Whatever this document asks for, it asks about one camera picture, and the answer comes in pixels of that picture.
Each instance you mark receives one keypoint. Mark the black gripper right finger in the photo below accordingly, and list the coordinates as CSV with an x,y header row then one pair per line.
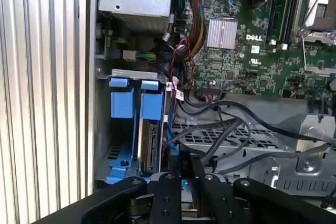
x,y
220,203

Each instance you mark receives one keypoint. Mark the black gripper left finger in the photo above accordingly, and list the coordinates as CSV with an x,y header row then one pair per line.
x,y
168,203

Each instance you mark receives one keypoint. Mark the hard disk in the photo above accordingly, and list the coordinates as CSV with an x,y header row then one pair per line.
x,y
151,103

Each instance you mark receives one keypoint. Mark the empty blue disk carrier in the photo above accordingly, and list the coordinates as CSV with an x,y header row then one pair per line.
x,y
122,104

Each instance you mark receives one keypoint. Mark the metal disk bay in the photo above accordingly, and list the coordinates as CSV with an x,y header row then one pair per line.
x,y
131,73

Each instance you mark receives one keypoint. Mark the black RAM slot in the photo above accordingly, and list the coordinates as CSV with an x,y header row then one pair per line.
x,y
275,11
288,11

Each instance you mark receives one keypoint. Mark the perforated metal drive cage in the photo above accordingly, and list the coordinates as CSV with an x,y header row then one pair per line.
x,y
262,137

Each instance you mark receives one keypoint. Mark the green motherboard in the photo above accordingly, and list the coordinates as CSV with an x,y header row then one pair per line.
x,y
275,64

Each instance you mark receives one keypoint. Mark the silver chipset heatsink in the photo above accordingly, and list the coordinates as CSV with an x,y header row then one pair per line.
x,y
221,33

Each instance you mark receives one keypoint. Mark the black open PC case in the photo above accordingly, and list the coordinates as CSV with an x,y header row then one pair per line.
x,y
92,51

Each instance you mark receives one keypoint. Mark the silver CPU socket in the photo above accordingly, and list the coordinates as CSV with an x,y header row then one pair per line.
x,y
320,6

